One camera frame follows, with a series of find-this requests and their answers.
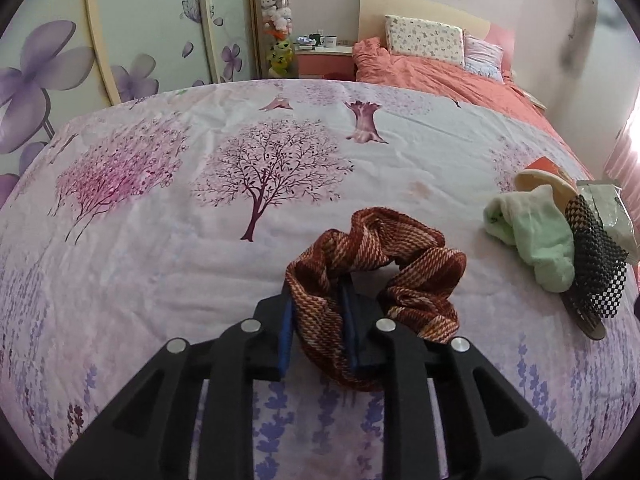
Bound striped pink pillow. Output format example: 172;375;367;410
462;34;506;81

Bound beige and pink headboard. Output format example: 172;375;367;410
357;0;516;71

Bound red-brown striped fabric scrunchie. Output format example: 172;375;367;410
285;206;468;392

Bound floral white pillow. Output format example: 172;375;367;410
384;14;466;66

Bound clear plastic bag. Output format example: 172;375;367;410
575;179;640;261

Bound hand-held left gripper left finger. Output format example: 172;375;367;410
54;284;301;480

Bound coral pink duvet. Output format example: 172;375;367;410
352;37;596;181

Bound flower-print wardrobe doors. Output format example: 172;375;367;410
0;0;261;181

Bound light green sock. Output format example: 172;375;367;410
482;185;577;295

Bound book on duvet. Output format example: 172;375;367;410
520;87;548;111

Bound black checkered mesh pouch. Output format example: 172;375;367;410
560;194;630;343

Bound pink and white nightstand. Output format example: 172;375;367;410
295;44;356;80

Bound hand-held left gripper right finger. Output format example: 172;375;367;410
341;282;585;480

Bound clear tube of plush toys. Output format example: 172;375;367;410
259;0;295;80

